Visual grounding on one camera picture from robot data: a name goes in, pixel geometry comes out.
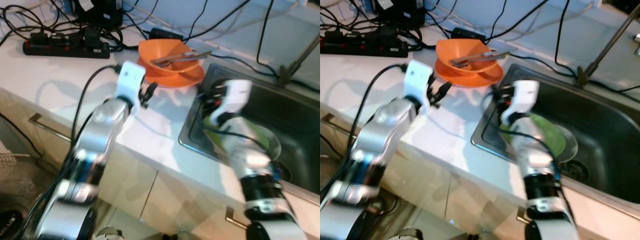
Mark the orange plate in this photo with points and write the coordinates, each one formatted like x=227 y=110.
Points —
x=482 y=81
x=185 y=81

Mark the orange bowl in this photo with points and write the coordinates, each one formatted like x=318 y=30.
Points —
x=457 y=50
x=160 y=50

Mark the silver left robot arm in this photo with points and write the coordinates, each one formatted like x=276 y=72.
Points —
x=385 y=130
x=95 y=130

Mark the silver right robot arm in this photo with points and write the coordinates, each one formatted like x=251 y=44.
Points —
x=250 y=160
x=540 y=160

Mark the green plate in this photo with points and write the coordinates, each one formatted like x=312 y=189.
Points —
x=555 y=132
x=260 y=135

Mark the black power adapter brick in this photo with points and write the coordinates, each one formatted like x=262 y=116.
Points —
x=467 y=34
x=165 y=34

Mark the grey plate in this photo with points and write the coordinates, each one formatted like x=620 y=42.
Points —
x=573 y=145
x=276 y=142

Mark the stainless steel sink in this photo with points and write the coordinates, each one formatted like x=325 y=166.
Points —
x=600 y=115
x=290 y=115

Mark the dark metal faucet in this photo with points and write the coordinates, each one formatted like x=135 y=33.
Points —
x=287 y=75
x=582 y=75

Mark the black power strip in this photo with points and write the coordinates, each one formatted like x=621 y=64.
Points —
x=365 y=49
x=65 y=50

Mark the black charger box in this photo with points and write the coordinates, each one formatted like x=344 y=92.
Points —
x=100 y=15
x=400 y=15

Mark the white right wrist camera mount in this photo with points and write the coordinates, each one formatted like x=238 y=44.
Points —
x=525 y=95
x=235 y=97

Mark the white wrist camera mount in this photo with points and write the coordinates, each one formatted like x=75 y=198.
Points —
x=131 y=77
x=525 y=95
x=235 y=97
x=419 y=77

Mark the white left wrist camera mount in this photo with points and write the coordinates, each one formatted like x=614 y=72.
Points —
x=419 y=77
x=131 y=77

